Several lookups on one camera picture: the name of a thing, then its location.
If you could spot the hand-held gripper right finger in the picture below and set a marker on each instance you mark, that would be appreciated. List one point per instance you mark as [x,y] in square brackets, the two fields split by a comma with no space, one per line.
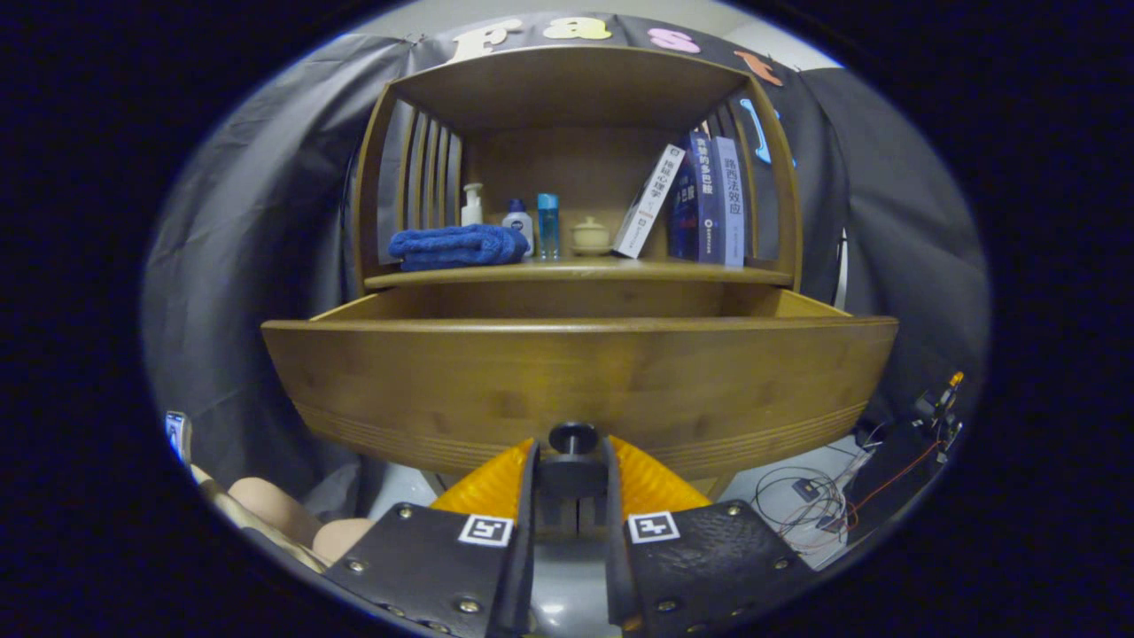
[614,532]

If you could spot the white pump bottle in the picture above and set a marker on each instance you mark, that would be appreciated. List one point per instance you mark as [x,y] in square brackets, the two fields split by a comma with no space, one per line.
[472,213]

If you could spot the blue folded towel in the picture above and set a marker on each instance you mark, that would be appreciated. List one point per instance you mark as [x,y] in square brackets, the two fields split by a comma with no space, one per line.
[456,246]

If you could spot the wooden countertop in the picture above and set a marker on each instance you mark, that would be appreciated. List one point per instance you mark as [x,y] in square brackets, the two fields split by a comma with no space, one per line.
[576,273]

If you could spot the clear blue bottle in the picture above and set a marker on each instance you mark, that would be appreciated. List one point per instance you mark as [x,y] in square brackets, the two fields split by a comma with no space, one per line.
[548,230]

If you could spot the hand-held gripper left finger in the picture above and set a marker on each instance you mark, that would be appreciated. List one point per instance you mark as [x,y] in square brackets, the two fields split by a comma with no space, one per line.
[527,532]

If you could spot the white book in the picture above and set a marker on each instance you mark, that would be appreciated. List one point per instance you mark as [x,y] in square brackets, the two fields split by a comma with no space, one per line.
[649,199]

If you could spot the small black box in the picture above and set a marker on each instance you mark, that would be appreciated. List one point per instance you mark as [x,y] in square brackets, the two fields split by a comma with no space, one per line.
[804,488]

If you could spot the black orange-tipped device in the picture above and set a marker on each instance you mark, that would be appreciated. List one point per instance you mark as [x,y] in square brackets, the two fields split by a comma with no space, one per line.
[943,408]

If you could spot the black drawer knob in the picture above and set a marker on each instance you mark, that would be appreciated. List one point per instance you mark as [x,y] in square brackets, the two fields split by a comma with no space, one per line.
[572,439]

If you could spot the white bottle with blue cap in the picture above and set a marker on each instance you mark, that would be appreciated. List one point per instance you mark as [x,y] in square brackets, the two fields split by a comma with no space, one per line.
[518,221]

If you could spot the smartphone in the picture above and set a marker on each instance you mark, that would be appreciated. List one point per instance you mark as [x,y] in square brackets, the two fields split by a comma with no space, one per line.
[176,434]

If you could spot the dark blue book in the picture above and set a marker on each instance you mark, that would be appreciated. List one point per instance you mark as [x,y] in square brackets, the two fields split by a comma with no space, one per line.
[704,204]

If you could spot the wooden cabinet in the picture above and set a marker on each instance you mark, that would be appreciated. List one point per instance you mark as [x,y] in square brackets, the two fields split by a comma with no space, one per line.
[576,89]

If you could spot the pale lilac book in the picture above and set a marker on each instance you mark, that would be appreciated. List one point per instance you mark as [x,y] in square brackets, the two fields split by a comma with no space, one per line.
[731,204]

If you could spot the beige lidded teacup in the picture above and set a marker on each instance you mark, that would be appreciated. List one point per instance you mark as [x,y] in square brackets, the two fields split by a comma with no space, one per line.
[590,237]

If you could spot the wooden drawer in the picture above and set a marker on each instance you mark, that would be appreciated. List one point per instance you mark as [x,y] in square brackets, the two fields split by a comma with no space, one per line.
[576,372]

